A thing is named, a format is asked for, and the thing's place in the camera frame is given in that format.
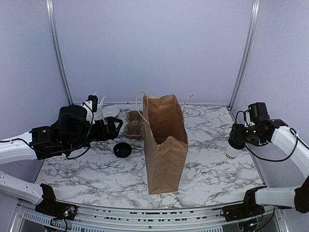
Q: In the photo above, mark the right aluminium frame post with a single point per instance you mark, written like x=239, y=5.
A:
x=246, y=53

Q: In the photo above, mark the brown paper bag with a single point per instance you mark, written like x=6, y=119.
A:
x=166, y=142

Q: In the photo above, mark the left aluminium frame post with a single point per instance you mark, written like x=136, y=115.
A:
x=57, y=50

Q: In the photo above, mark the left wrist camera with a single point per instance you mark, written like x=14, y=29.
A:
x=93, y=102

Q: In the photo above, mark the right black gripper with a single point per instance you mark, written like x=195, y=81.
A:
x=239, y=136

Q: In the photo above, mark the cardboard cup carrier tray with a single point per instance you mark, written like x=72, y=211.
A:
x=134, y=129

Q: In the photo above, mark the orange white bowl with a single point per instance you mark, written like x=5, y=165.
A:
x=111, y=111

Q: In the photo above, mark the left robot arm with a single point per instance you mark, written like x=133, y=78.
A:
x=71, y=135

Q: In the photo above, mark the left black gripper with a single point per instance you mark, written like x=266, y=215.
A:
x=112, y=133

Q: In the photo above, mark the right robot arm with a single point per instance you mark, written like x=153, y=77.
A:
x=260, y=130

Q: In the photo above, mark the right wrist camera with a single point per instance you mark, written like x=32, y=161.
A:
x=247, y=120

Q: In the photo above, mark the aluminium frame post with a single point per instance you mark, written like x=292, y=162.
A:
x=246, y=53
x=57, y=50

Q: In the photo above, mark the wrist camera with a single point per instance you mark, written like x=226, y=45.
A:
x=247, y=120
x=93, y=102

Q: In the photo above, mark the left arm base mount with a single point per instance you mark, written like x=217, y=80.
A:
x=51, y=207

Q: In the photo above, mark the white paper coffee cup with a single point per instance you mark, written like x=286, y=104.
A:
x=232, y=151

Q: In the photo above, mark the white utensil holder cup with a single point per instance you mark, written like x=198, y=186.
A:
x=98, y=114

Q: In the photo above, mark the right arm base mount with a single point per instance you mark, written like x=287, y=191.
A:
x=248, y=208

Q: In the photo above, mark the aluminium front rail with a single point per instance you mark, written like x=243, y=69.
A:
x=109, y=219

